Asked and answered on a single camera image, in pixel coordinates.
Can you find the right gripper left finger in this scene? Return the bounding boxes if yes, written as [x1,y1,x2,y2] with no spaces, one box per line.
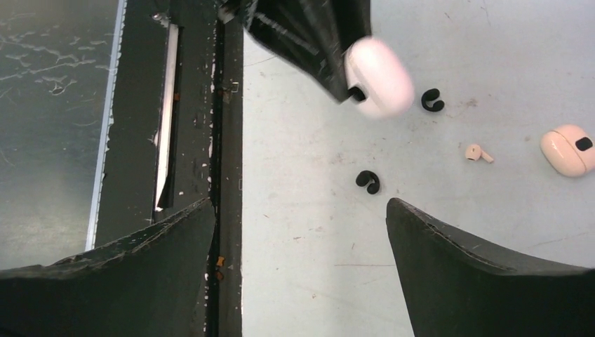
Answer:
[1,199,215,336]

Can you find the beige earbud charging case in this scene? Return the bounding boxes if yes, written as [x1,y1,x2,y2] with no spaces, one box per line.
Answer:
[540,124,594,178]

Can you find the black earbud lower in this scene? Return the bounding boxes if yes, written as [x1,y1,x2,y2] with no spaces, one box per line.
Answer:
[356,170,380,194]

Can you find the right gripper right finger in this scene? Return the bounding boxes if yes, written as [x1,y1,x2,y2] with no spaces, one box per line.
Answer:
[386,198,594,336]

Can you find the black earbud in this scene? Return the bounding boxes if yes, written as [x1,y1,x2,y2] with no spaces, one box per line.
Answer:
[356,170,380,194]
[420,88,445,112]

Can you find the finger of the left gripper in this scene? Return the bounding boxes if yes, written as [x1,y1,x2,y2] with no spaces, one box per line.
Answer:
[218,0,372,103]

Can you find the beige earbud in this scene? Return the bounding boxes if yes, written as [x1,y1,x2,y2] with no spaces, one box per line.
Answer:
[464,144,494,163]

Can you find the black earbud upper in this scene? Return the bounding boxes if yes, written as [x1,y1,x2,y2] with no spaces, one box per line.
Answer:
[420,88,445,112]

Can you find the white earbud charging case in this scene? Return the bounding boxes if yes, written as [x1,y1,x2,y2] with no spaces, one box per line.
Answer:
[345,36,415,119]

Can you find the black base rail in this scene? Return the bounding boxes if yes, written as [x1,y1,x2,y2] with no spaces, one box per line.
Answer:
[88,1,244,336]

